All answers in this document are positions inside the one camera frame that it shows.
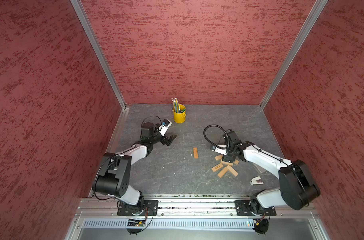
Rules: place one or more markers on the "bundle of coloured pencils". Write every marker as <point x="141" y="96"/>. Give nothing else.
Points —
<point x="176" y="105"/>

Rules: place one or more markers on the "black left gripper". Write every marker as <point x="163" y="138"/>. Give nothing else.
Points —
<point x="164" y="140"/>

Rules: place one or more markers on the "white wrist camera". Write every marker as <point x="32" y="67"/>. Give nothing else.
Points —
<point x="218" y="148"/>
<point x="164" y="127"/>

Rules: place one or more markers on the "aluminium frame post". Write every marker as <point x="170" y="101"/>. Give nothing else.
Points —
<point x="90" y="33"/>
<point x="306" y="28"/>

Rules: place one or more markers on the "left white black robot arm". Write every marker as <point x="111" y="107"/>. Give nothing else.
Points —
<point x="113" y="176"/>

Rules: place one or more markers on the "small white plastic clip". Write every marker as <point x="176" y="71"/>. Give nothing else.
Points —
<point x="256" y="181"/>

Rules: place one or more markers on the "yellow metal pencil bucket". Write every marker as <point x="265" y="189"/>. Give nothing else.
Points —
<point x="180" y="117"/>

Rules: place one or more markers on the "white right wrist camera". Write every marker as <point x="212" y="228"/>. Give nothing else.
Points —
<point x="218" y="148"/>

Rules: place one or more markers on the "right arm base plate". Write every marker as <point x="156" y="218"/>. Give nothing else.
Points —
<point x="252" y="208"/>

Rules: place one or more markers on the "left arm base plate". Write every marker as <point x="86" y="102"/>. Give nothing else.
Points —
<point x="143" y="208"/>

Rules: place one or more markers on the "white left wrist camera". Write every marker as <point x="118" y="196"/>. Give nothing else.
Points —
<point x="164" y="127"/>

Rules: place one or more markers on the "aluminium front rail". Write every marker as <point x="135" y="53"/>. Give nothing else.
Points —
<point x="169" y="206"/>

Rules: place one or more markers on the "engraved wooden block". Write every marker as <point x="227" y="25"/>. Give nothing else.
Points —
<point x="217" y="167"/>

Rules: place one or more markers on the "white perforated cable duct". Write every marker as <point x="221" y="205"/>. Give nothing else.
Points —
<point x="183" y="224"/>

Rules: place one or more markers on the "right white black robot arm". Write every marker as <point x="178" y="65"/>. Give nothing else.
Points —
<point x="297" y="187"/>

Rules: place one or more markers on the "right aluminium frame post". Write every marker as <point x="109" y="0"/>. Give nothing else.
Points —
<point x="306" y="28"/>

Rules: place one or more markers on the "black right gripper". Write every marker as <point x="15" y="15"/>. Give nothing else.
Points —
<point x="227" y="158"/>

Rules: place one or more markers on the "left aluminium frame post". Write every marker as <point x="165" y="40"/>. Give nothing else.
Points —
<point x="90" y="33"/>

